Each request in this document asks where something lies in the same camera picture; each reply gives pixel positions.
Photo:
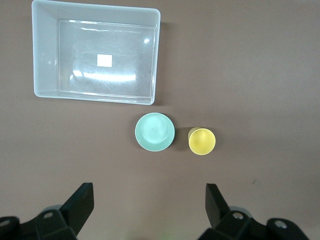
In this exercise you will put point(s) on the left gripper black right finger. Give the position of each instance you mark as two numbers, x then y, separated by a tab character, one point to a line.
220	212

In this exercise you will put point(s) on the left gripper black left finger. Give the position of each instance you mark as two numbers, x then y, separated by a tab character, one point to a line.
75	210

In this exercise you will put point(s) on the yellow plastic cup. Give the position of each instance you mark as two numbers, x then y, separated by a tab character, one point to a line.
202	141

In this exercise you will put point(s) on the mint green bowl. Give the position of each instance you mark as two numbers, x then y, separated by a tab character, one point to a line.
154	132

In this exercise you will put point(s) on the translucent white plastic box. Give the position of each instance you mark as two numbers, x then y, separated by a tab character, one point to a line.
100	57

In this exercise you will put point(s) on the white square label sticker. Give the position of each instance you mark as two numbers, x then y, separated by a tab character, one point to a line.
104	60

